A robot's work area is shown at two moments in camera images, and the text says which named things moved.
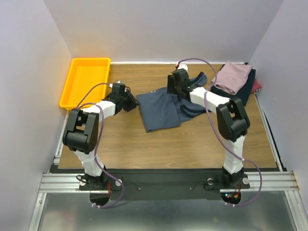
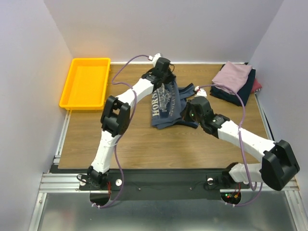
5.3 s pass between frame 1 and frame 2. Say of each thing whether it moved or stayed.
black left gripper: moved
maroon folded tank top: stayed
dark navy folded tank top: stayed
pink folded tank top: stayed
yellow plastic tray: stayed
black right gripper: moved
